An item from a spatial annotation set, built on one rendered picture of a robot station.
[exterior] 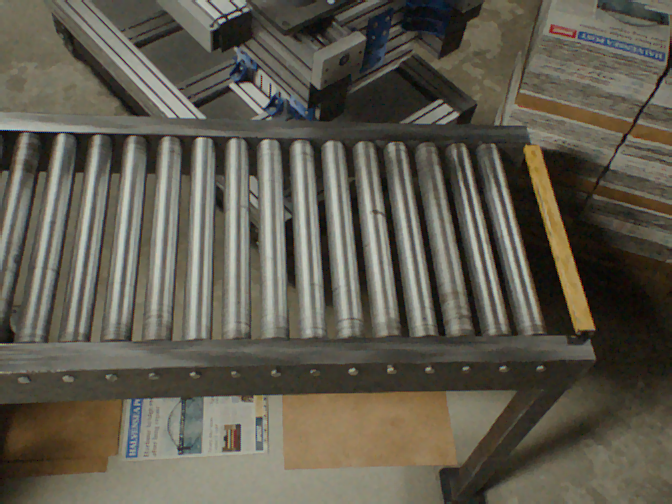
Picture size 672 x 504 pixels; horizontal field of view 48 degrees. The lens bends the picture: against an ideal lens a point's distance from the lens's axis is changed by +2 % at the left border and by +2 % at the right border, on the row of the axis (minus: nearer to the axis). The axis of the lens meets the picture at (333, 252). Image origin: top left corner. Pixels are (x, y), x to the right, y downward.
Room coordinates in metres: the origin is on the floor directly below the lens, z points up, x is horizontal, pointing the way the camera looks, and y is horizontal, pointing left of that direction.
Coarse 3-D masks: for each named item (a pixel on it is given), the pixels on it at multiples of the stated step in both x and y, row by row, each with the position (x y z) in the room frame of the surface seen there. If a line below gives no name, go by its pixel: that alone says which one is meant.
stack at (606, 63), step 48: (576, 0) 1.59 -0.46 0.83; (624, 0) 1.62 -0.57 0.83; (576, 48) 1.44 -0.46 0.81; (624, 48) 1.45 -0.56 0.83; (576, 96) 1.44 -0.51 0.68; (624, 96) 1.42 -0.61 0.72; (576, 144) 1.43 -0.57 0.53; (624, 144) 1.42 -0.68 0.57; (528, 192) 1.44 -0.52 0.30; (576, 192) 1.43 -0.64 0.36; (528, 240) 1.43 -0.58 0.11; (624, 240) 1.39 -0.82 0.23; (624, 288) 1.38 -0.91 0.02
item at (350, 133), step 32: (0, 128) 0.90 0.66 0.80; (32, 128) 0.92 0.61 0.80; (64, 128) 0.93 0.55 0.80; (96, 128) 0.95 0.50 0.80; (128, 128) 0.97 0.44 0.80; (160, 128) 0.98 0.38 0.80; (192, 128) 1.00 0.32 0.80; (224, 128) 1.01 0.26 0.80; (256, 128) 1.03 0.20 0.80; (288, 128) 1.05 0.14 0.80; (320, 128) 1.06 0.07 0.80; (352, 128) 1.08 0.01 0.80; (384, 128) 1.10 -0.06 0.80; (416, 128) 1.11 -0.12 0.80; (448, 128) 1.13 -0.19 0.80; (480, 128) 1.15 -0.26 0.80; (512, 128) 1.16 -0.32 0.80; (256, 160) 1.01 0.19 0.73; (288, 160) 1.02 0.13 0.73; (320, 160) 1.03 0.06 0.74; (352, 160) 1.05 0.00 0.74; (512, 160) 1.13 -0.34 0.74
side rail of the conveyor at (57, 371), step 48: (480, 336) 0.65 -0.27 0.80; (528, 336) 0.67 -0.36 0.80; (576, 336) 0.68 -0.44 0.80; (0, 384) 0.43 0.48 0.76; (48, 384) 0.44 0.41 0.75; (96, 384) 0.46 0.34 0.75; (144, 384) 0.48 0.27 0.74; (192, 384) 0.49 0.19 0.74; (240, 384) 0.51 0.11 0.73; (288, 384) 0.53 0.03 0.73; (336, 384) 0.55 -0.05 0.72; (384, 384) 0.57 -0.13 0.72; (432, 384) 0.58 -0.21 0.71; (480, 384) 0.60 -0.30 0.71; (528, 384) 0.62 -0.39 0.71
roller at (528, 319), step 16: (480, 160) 1.07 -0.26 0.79; (496, 160) 1.06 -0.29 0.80; (480, 176) 1.04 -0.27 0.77; (496, 176) 1.02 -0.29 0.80; (496, 192) 0.98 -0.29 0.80; (496, 208) 0.94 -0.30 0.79; (512, 208) 0.95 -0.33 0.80; (496, 224) 0.91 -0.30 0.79; (512, 224) 0.91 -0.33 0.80; (496, 240) 0.88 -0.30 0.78; (512, 240) 0.87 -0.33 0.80; (512, 256) 0.83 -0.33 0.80; (512, 272) 0.80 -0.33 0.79; (528, 272) 0.80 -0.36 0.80; (512, 288) 0.77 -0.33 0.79; (528, 288) 0.77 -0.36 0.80; (512, 304) 0.74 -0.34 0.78; (528, 304) 0.73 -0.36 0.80; (528, 320) 0.70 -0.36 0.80
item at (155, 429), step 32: (128, 416) 0.69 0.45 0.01; (160, 416) 0.70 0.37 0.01; (192, 416) 0.72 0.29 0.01; (224, 416) 0.73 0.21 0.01; (256, 416) 0.75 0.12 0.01; (128, 448) 0.60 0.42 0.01; (160, 448) 0.62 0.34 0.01; (192, 448) 0.63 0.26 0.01; (224, 448) 0.65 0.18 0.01; (256, 448) 0.66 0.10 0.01
